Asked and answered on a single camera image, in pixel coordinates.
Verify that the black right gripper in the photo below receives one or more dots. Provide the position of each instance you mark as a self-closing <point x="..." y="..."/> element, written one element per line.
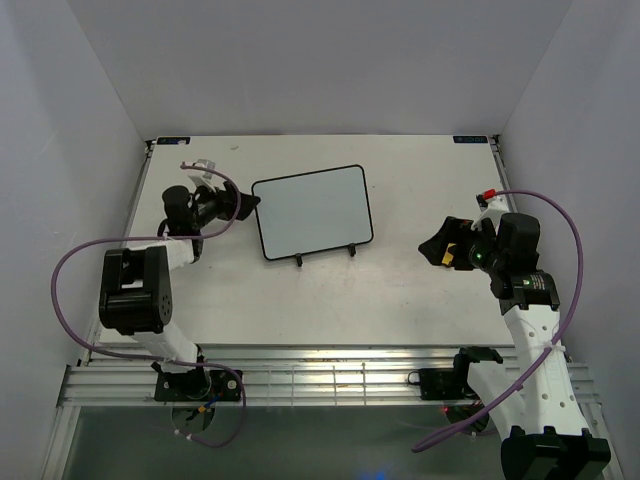
<point x="455" y="230"/>

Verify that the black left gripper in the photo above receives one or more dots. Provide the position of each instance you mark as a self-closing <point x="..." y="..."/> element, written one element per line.
<point x="228" y="202"/>

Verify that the yellow bone-shaped eraser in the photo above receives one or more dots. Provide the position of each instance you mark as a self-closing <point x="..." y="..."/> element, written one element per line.
<point x="449" y="255"/>

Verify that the small black-framed whiteboard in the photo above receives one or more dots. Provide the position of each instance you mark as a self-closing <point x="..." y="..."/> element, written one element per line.
<point x="313" y="212"/>

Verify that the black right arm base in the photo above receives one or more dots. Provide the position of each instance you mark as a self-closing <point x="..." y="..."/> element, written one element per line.
<point x="440" y="384"/>

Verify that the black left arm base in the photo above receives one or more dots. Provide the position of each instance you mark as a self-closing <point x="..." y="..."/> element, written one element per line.
<point x="196" y="385"/>

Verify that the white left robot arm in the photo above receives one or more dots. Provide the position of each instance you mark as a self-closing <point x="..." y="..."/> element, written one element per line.
<point x="136" y="294"/>

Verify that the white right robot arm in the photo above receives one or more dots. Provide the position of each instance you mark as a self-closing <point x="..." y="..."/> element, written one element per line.
<point x="543" y="432"/>

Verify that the blue label top left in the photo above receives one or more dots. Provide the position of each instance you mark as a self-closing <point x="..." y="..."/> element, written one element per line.
<point x="173" y="141"/>

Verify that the blue label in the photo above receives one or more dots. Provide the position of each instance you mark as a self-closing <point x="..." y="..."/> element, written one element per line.
<point x="173" y="141"/>
<point x="470" y="139"/>

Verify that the blue label top right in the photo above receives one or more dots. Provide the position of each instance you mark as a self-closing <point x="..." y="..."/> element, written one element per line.
<point x="470" y="139"/>

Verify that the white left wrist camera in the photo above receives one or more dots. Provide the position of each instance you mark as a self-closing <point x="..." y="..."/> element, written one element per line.
<point x="200" y="173"/>

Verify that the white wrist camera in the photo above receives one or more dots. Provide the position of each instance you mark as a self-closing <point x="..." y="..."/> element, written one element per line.
<point x="200" y="173"/>
<point x="492" y="207"/>

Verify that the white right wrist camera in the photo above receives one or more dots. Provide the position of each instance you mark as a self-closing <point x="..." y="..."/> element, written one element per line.
<point x="492" y="207"/>

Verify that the black wire whiteboard stand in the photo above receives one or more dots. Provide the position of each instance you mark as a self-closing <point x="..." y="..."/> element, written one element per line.
<point x="325" y="252"/>

